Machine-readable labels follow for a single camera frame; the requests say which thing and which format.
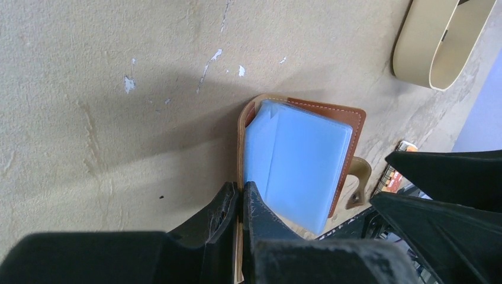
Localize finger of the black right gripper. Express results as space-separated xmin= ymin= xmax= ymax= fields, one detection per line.
xmin=385 ymin=150 xmax=501 ymax=213
xmin=370 ymin=193 xmax=501 ymax=283

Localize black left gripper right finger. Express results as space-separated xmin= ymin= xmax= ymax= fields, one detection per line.
xmin=242 ymin=182 xmax=418 ymax=283

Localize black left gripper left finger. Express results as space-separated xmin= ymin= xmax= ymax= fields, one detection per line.
xmin=1 ymin=182 xmax=239 ymax=283

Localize brown leather card holder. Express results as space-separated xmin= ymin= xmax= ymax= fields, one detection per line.
xmin=236 ymin=94 xmax=371 ymax=283

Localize orange spiral notebook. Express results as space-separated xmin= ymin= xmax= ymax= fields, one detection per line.
xmin=371 ymin=140 xmax=418 ymax=196

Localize beige oval tray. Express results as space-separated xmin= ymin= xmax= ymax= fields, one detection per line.
xmin=392 ymin=0 xmax=497 ymax=91

